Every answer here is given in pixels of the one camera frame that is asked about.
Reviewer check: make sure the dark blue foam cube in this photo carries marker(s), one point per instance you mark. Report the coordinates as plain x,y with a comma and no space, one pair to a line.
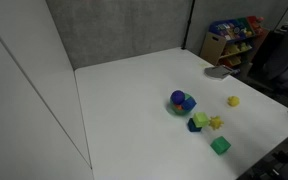
192,127

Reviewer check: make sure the yellow-green foam cube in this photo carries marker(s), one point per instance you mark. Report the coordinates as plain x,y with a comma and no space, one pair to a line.
201,119

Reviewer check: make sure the green foam cube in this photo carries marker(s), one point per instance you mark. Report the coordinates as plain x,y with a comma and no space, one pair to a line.
220,145

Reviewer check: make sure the blue spiky ball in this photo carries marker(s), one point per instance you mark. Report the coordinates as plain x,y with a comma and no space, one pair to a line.
177,96

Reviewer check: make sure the green plastic bowl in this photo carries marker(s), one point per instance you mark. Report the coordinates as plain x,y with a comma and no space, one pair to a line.
174,111

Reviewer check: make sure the orange toy piece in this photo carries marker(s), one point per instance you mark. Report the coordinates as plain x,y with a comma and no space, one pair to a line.
178,107

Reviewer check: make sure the grey flat object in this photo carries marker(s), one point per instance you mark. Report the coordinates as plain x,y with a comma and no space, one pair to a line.
217,72

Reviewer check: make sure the black vertical pole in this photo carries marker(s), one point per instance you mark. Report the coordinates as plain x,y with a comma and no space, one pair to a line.
188,26

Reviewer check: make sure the yellow spiky toy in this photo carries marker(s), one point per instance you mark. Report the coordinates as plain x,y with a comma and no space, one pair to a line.
216,123

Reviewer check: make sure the wooden toy shelf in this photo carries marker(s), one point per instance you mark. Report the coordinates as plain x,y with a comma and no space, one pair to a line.
213,48

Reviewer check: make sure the yellow bear toy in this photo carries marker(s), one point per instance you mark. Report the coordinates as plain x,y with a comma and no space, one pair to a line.
233,101

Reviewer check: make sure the yellow storage bin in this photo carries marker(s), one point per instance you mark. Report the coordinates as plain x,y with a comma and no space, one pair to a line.
237,49

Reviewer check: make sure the blue storage bin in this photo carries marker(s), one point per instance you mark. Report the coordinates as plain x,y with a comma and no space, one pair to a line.
229,30

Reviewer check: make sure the red storage bin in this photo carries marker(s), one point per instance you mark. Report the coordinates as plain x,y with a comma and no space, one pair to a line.
254,22

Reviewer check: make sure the dark office chair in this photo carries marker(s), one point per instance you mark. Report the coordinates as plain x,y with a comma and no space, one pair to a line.
285,56

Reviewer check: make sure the black equipment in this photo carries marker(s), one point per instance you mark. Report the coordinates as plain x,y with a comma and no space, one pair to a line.
280,160

